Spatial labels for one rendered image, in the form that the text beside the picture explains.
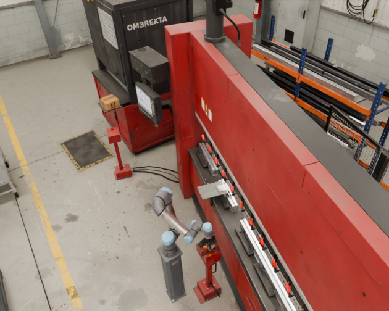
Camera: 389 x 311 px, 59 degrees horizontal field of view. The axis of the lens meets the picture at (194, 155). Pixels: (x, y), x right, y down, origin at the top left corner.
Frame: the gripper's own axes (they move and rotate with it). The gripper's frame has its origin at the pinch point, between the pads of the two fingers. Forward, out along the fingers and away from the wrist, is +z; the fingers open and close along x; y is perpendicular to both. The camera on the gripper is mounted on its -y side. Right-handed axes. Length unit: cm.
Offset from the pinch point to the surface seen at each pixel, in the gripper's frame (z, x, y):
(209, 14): -165, 103, 72
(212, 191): -14, 48, 32
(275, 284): -10, -61, 28
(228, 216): -0.7, 22.0, 33.3
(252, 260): -0.9, -29.1, 27.5
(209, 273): 45.6, 2.8, -2.9
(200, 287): 71, 7, -13
